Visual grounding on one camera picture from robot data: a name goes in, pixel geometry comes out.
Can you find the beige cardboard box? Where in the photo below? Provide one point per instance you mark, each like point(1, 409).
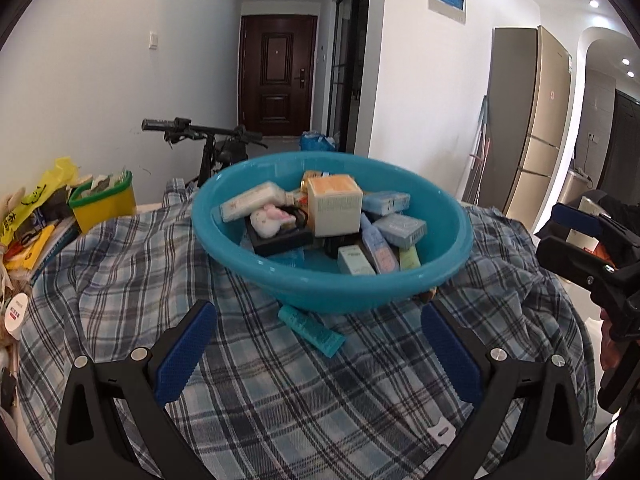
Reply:
point(334, 210)

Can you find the white round labelled lid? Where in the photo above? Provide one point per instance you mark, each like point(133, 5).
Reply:
point(15, 312)

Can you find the orange small box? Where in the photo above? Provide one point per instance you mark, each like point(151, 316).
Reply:
point(311, 179)

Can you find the yellow plastic bag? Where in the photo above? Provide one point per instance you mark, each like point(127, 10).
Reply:
point(30, 200)

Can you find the yellow flat box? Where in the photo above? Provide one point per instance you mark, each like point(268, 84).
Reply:
point(35, 252)

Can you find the black framed glass door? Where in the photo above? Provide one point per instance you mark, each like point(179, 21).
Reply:
point(345, 85)

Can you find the brown entrance door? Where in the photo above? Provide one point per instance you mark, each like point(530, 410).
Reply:
point(275, 75)

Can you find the blue plastic bag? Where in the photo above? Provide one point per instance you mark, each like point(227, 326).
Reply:
point(317, 141)

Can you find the black bicycle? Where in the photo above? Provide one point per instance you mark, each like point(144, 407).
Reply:
point(220, 152)

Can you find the white tissue pack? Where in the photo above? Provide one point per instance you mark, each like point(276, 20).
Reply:
point(250, 202)

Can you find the yellow green-rimmed container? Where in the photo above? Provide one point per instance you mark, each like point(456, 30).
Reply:
point(105, 210)

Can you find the white light switch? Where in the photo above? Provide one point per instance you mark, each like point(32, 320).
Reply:
point(153, 40)

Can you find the blue plaid cloth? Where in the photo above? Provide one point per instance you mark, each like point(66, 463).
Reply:
point(300, 400)

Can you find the white teal box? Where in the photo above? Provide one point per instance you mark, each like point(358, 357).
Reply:
point(355, 260)

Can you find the beige plush toy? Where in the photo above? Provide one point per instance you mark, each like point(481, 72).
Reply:
point(12, 202)

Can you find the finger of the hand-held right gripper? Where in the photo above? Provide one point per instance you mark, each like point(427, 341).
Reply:
point(565, 260)
point(575, 217)

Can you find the light blue barcode packet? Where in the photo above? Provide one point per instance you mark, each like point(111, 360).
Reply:
point(400, 230)

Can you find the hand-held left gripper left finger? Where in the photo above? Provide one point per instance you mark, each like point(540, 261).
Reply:
point(182, 355)

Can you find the teal tube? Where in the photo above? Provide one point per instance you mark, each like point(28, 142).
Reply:
point(310, 330)

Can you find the small light blue box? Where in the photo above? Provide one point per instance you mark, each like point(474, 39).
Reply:
point(385, 201)

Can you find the white pink plush toy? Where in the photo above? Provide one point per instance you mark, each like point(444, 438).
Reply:
point(270, 220)

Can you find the gold refrigerator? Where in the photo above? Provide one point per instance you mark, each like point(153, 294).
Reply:
point(530, 110)

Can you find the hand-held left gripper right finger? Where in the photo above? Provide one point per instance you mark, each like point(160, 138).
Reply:
point(450, 360)

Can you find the small brown toy figure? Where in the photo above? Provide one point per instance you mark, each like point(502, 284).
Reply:
point(428, 295)

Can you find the blue plastic basin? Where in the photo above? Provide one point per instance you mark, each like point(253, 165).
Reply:
point(325, 290)

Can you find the black flat box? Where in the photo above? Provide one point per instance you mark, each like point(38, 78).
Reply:
point(280, 243)

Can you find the person's right hand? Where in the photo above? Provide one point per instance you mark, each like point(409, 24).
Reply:
point(607, 357)

